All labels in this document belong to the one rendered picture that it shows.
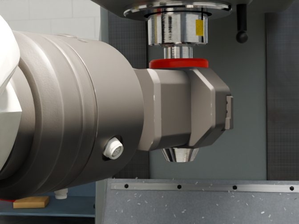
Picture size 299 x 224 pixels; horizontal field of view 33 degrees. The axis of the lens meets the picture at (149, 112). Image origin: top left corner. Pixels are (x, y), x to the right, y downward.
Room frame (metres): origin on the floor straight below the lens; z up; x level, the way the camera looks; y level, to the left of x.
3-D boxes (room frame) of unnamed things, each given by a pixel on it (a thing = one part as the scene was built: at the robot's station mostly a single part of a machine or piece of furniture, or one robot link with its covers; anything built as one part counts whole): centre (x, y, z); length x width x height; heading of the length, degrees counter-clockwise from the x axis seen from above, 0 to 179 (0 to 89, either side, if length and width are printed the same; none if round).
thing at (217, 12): (0.40, -0.02, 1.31); 0.09 x 0.09 x 0.01
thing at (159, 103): (0.33, 0.03, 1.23); 0.13 x 0.12 x 0.10; 55
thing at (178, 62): (0.40, -0.02, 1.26); 0.05 x 0.05 x 0.01
